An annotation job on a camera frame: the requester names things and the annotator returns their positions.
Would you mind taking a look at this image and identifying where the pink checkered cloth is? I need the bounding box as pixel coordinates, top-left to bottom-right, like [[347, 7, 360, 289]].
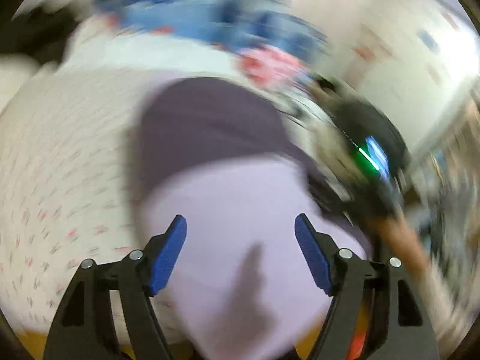
[[238, 45, 308, 91]]

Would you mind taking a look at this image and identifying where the white striped duvet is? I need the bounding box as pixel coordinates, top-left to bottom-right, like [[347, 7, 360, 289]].
[[1, 16, 245, 109]]

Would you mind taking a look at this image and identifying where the lilac and purple jacket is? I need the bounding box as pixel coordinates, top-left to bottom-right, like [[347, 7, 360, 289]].
[[137, 73, 370, 359]]

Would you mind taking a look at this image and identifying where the right hand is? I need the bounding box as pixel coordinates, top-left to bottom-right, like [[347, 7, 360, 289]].
[[369, 212, 431, 275]]

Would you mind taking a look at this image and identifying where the whale print blue curtain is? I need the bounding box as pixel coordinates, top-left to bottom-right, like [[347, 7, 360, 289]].
[[94, 0, 328, 64]]

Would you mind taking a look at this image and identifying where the cherry print bed sheet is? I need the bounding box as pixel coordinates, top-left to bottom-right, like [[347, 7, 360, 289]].
[[1, 69, 197, 336]]

